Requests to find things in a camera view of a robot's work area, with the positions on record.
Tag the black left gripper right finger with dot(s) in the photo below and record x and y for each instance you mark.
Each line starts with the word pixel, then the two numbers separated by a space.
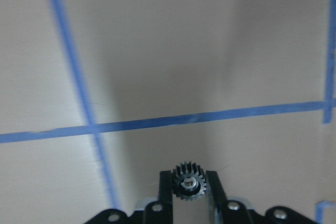
pixel 216 197

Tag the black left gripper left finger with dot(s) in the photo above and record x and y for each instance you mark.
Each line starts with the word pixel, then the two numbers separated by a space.
pixel 166 197

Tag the small black bearing gear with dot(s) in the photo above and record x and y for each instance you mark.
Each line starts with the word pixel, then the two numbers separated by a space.
pixel 189 181

